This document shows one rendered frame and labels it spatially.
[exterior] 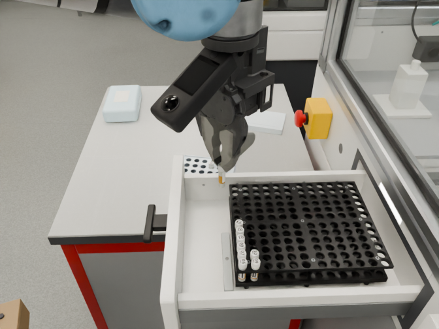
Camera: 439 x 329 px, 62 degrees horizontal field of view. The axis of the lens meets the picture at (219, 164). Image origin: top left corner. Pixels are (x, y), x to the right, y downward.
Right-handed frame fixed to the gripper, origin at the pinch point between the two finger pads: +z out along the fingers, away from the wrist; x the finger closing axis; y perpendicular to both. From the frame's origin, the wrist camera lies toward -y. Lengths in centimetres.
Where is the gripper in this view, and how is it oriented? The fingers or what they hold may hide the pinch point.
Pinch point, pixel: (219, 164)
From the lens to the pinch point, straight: 56.4
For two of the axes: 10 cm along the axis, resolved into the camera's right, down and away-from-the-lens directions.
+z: 0.1, 7.6, 6.4
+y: 7.2, -4.5, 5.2
